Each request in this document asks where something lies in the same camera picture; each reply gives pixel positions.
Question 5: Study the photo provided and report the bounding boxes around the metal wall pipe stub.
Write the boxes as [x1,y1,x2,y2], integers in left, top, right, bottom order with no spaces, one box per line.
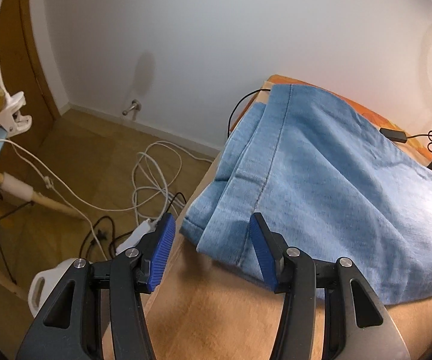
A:
[121,99,141,116]

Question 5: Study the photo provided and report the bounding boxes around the white cable on floor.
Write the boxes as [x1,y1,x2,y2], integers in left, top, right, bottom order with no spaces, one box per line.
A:
[0,138,217,263]

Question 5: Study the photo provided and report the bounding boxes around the orange floral bed sheet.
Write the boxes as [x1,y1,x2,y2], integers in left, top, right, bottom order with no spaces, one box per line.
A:
[230,74,432,177]

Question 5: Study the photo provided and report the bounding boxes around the light blue denim pants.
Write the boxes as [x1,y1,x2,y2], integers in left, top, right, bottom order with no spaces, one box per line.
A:
[181,85,432,305]

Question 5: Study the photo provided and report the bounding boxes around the white power strip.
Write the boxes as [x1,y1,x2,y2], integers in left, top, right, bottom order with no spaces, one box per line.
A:
[116,219,156,255]

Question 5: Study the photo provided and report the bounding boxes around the white plastic jug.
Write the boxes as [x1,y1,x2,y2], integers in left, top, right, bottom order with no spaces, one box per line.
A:
[27,258,86,318]

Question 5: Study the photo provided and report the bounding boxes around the white clip-on desk lamp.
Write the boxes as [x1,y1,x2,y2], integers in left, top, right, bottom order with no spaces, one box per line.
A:
[0,0,33,143]

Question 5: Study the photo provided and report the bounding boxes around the wooden door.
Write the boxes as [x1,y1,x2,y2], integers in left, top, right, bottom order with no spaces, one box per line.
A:
[0,0,61,154]

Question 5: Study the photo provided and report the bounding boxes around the black power cable with adapter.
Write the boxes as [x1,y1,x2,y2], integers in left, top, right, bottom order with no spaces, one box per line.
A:
[226,87,432,155]

